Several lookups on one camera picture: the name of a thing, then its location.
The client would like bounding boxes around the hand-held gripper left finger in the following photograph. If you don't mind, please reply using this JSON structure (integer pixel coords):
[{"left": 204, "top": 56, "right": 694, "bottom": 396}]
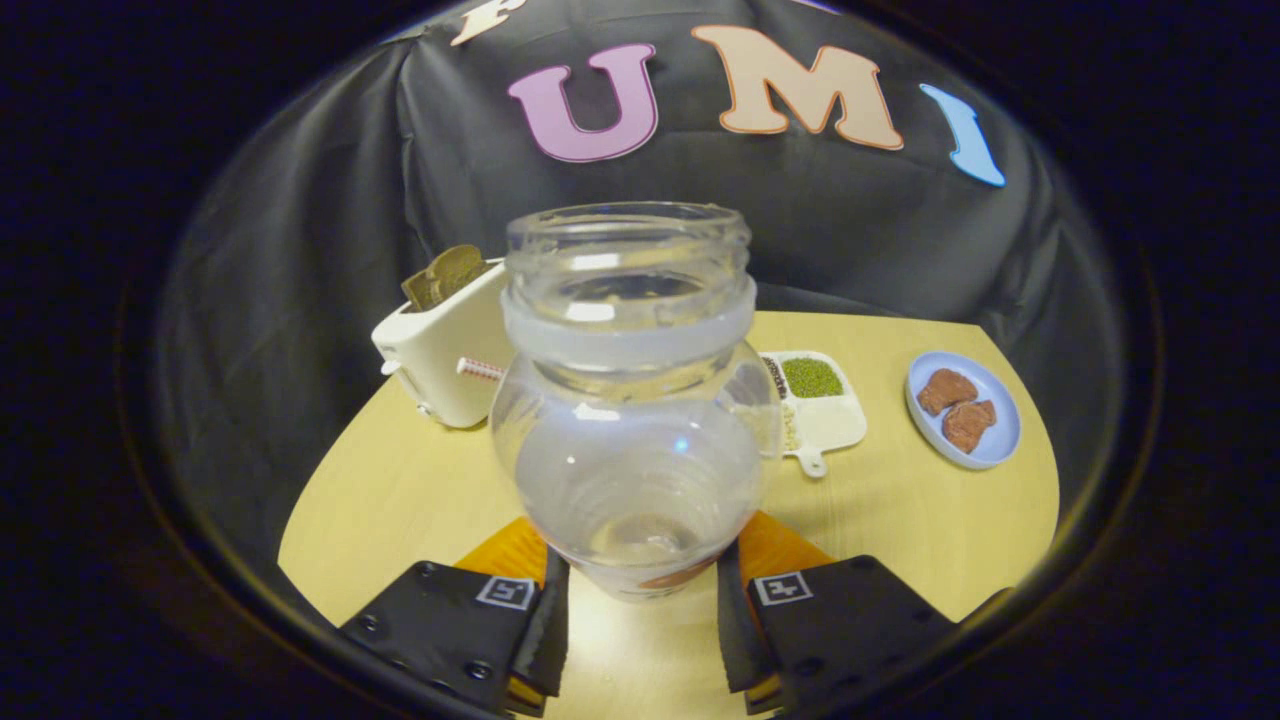
[{"left": 338, "top": 517, "right": 572, "bottom": 719}]

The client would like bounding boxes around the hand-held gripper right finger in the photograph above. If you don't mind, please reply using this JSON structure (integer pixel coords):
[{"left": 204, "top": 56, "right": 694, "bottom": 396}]
[{"left": 716, "top": 512, "right": 963, "bottom": 719}]

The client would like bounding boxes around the clear plastic juice bottle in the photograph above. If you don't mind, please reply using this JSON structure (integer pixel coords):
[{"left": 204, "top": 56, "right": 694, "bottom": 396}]
[{"left": 490, "top": 202, "right": 784, "bottom": 603}]

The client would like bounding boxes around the light wooden table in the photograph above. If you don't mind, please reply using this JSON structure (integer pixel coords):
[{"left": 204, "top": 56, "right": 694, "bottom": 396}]
[{"left": 277, "top": 310, "right": 1061, "bottom": 720}]

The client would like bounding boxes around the white divided bean dish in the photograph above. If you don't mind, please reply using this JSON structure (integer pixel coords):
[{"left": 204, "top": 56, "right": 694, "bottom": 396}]
[{"left": 757, "top": 350, "right": 869, "bottom": 479}]

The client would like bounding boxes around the brown meat piece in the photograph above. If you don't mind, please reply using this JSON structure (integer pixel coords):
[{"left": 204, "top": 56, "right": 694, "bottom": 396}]
[
  {"left": 917, "top": 368, "right": 980, "bottom": 417},
  {"left": 941, "top": 399, "right": 998, "bottom": 454}
]

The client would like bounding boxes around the white toaster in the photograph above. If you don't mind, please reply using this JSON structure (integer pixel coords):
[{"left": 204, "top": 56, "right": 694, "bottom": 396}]
[{"left": 371, "top": 262, "right": 513, "bottom": 431}]

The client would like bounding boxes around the light blue plate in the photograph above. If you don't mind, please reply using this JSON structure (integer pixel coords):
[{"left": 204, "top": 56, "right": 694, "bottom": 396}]
[{"left": 905, "top": 350, "right": 1023, "bottom": 471}]

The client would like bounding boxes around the brown toast slice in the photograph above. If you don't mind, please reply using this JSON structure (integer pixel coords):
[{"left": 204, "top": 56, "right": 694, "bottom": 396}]
[{"left": 401, "top": 244, "right": 496, "bottom": 313}]

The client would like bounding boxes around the black backdrop cloth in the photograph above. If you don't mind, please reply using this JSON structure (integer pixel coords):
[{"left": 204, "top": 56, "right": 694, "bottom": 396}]
[{"left": 160, "top": 0, "right": 1126, "bottom": 601}]

